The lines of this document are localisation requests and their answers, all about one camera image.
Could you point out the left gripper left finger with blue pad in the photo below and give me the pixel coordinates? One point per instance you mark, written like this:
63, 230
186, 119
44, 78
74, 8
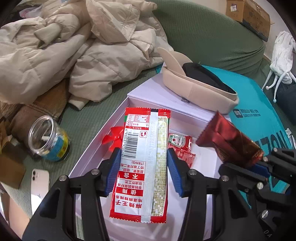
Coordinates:
98, 181

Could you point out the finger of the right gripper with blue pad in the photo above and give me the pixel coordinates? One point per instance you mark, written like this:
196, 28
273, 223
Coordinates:
281, 167
243, 177

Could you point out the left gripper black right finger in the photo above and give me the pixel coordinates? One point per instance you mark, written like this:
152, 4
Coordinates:
189, 182

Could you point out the Heinz ketchup sachet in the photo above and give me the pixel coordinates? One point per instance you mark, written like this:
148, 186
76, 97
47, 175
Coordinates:
180, 141
184, 155

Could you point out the long red white snack packet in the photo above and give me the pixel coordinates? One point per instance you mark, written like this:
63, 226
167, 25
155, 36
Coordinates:
140, 192

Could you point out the dark red Kisses packet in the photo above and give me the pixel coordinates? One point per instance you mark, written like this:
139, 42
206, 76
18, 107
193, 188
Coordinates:
231, 145

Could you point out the white tissue and plastic pack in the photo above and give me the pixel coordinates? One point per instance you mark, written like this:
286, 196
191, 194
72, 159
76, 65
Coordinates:
291, 138

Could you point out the teal POIZON bubble mailer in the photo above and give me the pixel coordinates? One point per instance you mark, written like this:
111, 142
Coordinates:
254, 115

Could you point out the clear plastic jar blue label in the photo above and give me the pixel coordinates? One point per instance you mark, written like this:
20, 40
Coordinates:
48, 140

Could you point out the white smartphone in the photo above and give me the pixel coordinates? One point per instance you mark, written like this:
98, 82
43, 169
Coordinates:
40, 183

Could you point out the dark blue folded garment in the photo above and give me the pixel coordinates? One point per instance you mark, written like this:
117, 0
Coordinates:
285, 98

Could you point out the small brown cardboard box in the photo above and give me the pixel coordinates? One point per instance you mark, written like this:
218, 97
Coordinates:
12, 156

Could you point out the person's knee beige trousers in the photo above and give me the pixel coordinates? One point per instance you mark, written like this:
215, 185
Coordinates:
14, 215

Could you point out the beige puffer jacket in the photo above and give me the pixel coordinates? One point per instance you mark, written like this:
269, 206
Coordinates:
96, 43

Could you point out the cardboard box on sofa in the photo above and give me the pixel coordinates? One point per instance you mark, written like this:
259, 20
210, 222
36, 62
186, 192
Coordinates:
251, 15

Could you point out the brown corduroy garment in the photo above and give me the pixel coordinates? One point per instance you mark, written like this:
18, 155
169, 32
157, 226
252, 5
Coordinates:
20, 117

